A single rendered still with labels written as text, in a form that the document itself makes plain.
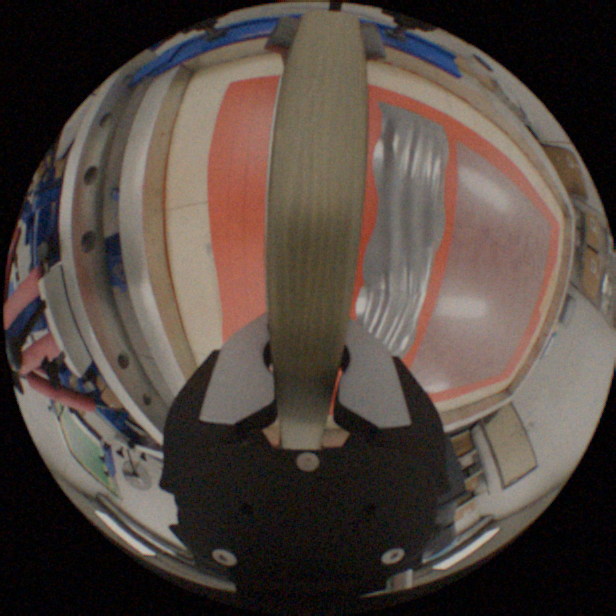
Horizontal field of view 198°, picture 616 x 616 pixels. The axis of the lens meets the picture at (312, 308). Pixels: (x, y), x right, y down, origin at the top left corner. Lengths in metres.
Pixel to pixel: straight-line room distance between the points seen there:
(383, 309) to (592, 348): 3.64
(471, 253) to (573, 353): 3.56
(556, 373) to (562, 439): 1.22
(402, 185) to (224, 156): 0.15
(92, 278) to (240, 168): 0.17
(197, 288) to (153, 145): 0.15
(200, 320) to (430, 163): 0.27
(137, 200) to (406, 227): 0.23
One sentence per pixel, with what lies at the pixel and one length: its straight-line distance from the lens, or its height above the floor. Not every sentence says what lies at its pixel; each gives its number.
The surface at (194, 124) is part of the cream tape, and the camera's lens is 0.22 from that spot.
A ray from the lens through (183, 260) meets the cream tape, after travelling 0.21.
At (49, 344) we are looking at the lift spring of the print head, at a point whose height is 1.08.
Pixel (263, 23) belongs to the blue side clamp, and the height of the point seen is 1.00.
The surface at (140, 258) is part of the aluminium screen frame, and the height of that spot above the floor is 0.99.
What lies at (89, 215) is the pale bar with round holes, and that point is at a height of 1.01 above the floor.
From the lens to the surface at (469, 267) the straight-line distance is 0.24.
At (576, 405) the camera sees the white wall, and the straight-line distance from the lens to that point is 3.87.
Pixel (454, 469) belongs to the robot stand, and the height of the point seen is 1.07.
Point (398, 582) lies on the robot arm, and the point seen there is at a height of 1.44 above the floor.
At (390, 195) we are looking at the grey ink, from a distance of 0.17.
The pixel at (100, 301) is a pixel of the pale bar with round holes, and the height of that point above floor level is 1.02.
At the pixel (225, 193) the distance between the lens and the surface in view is 0.18.
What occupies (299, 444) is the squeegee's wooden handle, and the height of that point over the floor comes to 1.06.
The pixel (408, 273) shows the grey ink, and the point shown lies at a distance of 0.19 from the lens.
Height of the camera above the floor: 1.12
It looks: 61 degrees down
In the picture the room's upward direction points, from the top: 178 degrees clockwise
